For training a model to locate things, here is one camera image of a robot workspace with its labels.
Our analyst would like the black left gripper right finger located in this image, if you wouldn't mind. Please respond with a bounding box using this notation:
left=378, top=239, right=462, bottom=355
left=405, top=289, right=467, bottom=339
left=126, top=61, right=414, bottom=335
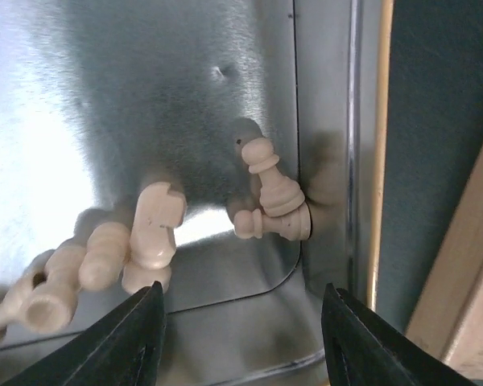
left=321, top=282, right=483, bottom=386

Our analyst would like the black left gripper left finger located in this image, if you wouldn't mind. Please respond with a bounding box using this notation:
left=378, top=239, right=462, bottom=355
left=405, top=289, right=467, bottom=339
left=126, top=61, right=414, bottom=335
left=4, top=281, right=166, bottom=386

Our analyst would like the white chess knight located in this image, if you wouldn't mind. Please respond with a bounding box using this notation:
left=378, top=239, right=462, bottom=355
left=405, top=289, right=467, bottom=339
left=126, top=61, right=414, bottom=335
left=122, top=182, right=187, bottom=294

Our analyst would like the wooden chess board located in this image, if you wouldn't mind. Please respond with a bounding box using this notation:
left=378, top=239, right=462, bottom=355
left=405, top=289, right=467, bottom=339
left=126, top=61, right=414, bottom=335
left=406, top=146, right=483, bottom=380

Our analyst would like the white pawn lying in tin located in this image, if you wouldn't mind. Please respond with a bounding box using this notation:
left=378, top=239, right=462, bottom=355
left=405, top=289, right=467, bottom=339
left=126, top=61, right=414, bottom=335
left=233, top=203, right=312, bottom=241

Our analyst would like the yellow tin box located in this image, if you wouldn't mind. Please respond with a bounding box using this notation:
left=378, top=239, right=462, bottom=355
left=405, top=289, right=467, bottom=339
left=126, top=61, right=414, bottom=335
left=0, top=1, right=382, bottom=385

